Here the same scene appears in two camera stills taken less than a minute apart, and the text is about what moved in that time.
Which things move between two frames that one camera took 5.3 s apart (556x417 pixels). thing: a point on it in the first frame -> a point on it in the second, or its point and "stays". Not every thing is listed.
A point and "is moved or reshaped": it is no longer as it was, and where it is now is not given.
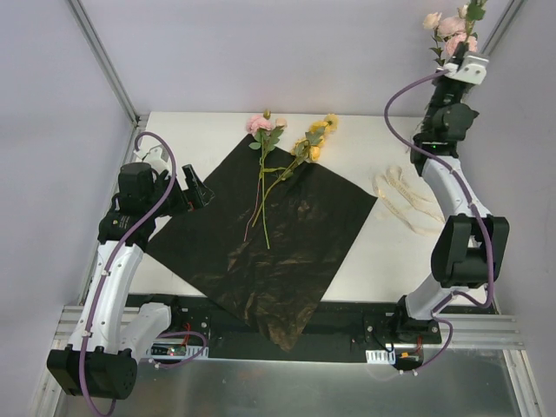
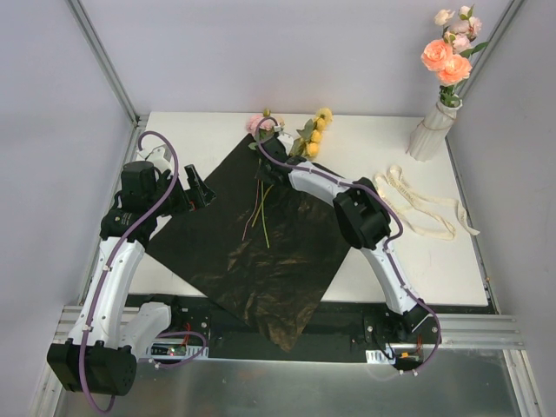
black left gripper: (187, 196) stays
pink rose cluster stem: (453, 29) is moved or reshaped
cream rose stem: (431, 21) -> (441, 17)
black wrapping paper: (266, 242) stays
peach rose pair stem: (476, 9) -> (450, 69)
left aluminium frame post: (106, 60) stays
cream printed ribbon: (401, 200) stays
